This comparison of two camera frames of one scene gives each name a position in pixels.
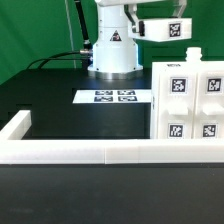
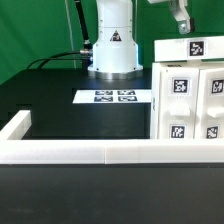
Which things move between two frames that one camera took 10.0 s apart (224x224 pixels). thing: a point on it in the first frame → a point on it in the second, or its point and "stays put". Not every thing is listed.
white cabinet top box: (164, 29) → (189, 49)
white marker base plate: (112, 96) stays put
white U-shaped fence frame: (15, 149) stays put
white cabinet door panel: (209, 105) stays put
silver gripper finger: (138, 26) → (179, 13)
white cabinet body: (187, 98) stays put
